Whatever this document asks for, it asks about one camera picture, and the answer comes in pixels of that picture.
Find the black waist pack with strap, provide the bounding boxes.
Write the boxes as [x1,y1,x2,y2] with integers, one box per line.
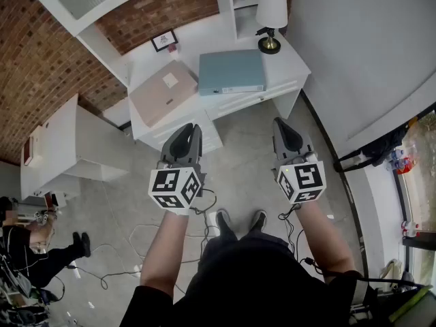
[350,277,436,327]

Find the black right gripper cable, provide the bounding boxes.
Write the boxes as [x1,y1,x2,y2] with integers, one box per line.
[278,202,330,275]

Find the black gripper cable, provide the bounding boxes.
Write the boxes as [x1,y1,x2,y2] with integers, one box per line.
[189,187,219,247]
[278,202,330,275]

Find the person's left shoe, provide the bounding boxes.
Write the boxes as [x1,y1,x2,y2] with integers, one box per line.
[215,209,233,234]

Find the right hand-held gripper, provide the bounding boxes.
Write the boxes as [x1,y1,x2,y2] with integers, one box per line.
[272,116,327,205]

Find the beige box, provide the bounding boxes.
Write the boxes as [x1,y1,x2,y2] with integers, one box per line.
[128,59,199,128]

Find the black bag with strap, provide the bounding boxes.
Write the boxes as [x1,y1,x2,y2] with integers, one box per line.
[333,124,409,173]

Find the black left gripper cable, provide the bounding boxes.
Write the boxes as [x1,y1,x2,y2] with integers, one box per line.
[189,187,219,247]

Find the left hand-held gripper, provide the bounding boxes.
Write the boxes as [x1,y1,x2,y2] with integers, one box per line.
[148,123,208,216]

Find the white desk with drawers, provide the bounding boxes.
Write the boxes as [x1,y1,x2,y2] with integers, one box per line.
[127,12,311,155]

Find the black framed picture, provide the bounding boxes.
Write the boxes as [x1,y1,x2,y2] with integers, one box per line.
[151,29,179,53]

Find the person's right forearm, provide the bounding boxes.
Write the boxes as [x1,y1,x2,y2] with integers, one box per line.
[294,201,358,285]

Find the red label plastic bottles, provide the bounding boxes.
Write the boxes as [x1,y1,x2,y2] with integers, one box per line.
[389,146,415,175]

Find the black floor cable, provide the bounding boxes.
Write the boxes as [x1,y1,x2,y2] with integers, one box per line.
[67,264,144,291]

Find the person's shoe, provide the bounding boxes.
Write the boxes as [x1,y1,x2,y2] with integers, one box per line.
[215,209,233,234]
[251,209,268,233]

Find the white table lamp brass base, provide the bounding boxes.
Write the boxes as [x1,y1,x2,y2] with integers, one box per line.
[255,0,289,55]

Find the white bottles with red caps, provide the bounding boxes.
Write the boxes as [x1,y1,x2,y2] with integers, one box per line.
[401,219,422,238]

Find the teal box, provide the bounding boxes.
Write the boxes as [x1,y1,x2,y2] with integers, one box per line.
[198,48,266,97]

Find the person's black clothing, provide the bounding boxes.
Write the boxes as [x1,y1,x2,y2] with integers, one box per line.
[128,232,369,327]

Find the person's left forearm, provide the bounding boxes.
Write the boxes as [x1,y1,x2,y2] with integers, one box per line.
[140,212,190,302]

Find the cluttered equipment cart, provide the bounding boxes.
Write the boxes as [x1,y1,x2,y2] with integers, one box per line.
[0,267,52,327]

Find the person's right shoe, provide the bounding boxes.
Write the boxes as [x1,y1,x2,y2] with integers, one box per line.
[251,209,268,233]

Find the white side cabinet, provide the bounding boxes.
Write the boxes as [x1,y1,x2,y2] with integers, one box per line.
[20,93,130,204]

